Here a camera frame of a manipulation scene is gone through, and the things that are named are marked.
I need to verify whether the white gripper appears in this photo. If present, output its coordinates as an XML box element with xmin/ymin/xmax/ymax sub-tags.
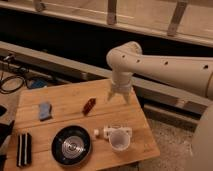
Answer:
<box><xmin>107</xmin><ymin>71</ymin><xmax>132</xmax><ymax>104</ymax></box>

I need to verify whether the dark red pepper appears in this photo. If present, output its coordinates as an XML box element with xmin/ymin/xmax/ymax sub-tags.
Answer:
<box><xmin>82</xmin><ymin>98</ymin><xmax>96</xmax><ymax>115</ymax></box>

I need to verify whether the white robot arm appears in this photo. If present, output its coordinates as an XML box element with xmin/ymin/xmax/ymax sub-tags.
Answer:
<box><xmin>106</xmin><ymin>41</ymin><xmax>213</xmax><ymax>171</ymax></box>

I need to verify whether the wooden board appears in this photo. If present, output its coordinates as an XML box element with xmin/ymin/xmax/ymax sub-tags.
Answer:
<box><xmin>4</xmin><ymin>79</ymin><xmax>160</xmax><ymax>171</ymax></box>

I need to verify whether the white toy faucet piece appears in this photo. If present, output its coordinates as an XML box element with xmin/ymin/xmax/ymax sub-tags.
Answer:
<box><xmin>93</xmin><ymin>125</ymin><xmax>132</xmax><ymax>139</ymax></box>

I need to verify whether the white plastic cup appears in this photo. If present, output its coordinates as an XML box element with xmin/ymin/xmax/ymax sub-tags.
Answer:
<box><xmin>109</xmin><ymin>130</ymin><xmax>130</xmax><ymax>152</ymax></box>

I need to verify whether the blue box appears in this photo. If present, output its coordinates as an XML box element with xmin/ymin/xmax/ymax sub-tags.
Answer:
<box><xmin>28</xmin><ymin>78</ymin><xmax>47</xmax><ymax>89</ymax></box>

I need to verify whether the black and white striped block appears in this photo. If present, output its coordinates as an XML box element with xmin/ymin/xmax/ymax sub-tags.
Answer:
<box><xmin>16</xmin><ymin>133</ymin><xmax>32</xmax><ymax>167</ymax></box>

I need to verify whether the black coiled cable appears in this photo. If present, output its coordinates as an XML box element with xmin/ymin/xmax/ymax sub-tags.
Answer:
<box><xmin>0</xmin><ymin>63</ymin><xmax>29</xmax><ymax>95</ymax></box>

